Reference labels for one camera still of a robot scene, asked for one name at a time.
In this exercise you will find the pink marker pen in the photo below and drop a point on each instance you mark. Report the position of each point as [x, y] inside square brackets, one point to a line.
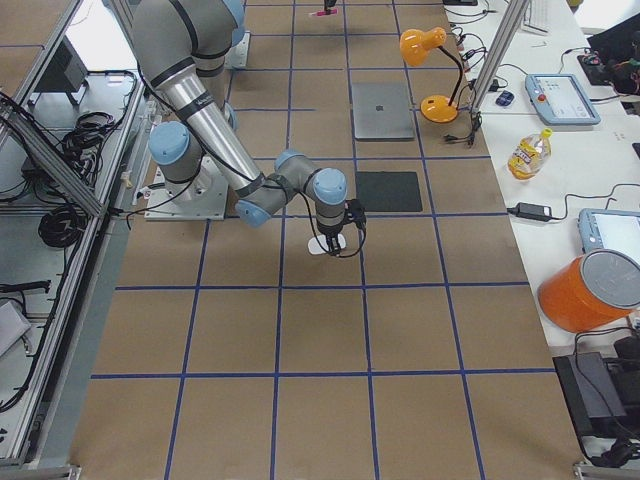
[324, 13]

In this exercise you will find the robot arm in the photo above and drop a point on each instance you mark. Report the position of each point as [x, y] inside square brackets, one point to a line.
[178, 43]

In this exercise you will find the silver laptop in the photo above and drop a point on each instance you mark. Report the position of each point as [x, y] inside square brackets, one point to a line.
[382, 112]

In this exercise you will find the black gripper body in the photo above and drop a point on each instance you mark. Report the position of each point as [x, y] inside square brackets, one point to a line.
[331, 236]

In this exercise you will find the aluminium frame post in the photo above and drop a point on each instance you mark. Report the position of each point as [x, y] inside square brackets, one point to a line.
[505, 32]

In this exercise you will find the black power adapter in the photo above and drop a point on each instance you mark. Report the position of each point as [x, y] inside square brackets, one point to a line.
[531, 211]

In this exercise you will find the blue teach pendant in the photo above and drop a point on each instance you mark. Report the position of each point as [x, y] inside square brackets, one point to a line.
[616, 230]
[559, 100]

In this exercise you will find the white computer mouse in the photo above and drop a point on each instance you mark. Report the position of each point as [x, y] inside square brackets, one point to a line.
[317, 245]

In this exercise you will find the dark blue small pouch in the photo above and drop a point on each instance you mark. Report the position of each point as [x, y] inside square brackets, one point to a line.
[505, 99]

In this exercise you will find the black mousepad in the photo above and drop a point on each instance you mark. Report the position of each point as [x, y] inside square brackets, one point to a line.
[382, 191]

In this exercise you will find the orange bucket with grey lid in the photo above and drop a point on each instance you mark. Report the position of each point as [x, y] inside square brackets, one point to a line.
[593, 290]

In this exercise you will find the black box on desk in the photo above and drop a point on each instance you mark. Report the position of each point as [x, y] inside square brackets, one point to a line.
[602, 396]

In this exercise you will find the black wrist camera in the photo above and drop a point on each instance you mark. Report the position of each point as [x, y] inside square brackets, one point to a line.
[355, 213]

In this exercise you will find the yellow drink bottle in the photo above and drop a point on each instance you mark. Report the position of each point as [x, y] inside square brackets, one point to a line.
[530, 155]

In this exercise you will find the white keyboard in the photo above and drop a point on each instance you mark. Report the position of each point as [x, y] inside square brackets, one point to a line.
[535, 18]

